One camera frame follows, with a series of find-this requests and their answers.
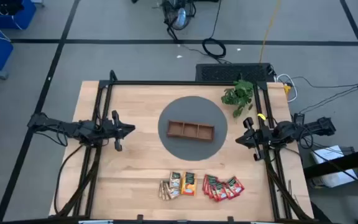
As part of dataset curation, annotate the wooden three-compartment tray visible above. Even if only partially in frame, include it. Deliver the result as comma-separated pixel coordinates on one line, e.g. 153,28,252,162
166,119,215,143

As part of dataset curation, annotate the black beam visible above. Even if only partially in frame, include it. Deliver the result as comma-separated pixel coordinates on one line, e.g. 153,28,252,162
303,145,358,180

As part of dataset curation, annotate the black floor fan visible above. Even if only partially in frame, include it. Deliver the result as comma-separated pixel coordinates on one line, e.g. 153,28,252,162
161,0,198,41

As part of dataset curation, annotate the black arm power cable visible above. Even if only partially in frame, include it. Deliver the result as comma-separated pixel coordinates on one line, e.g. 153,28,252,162
53,144,85,215

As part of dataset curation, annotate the black perforated computer case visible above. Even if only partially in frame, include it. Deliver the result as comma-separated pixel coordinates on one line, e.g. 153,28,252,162
195,63,276,83

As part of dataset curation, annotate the yellow cable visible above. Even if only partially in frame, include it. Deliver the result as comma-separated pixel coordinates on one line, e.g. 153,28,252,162
259,0,282,64

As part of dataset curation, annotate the coiled black cable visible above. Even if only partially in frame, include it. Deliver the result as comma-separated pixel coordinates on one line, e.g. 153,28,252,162
201,0,227,60

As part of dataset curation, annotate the strawberry sensation tea packet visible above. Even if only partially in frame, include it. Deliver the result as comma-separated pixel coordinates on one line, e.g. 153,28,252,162
227,175,246,195
213,182,229,202
223,179,237,198
202,174,211,192
209,180,222,200
204,175,219,195

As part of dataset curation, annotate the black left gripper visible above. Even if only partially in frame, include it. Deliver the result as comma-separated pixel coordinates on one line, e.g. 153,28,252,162
103,110,135,152

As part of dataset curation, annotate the grey round woven placemat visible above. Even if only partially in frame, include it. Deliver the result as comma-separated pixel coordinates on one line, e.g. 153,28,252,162
157,95,229,162

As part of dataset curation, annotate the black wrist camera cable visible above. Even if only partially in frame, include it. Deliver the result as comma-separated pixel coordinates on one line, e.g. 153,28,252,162
32,123,70,147

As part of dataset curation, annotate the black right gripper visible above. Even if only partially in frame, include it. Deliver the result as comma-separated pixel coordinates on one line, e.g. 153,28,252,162
235,116,275,162

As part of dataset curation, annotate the potted green plant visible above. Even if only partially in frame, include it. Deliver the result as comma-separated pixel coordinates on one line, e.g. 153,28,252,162
221,79,255,118

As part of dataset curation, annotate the white paper box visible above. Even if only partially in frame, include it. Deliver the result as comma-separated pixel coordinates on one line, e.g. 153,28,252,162
309,144,358,189

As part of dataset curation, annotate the black metal table frame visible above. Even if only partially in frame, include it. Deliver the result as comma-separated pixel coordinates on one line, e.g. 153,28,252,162
48,70,315,222

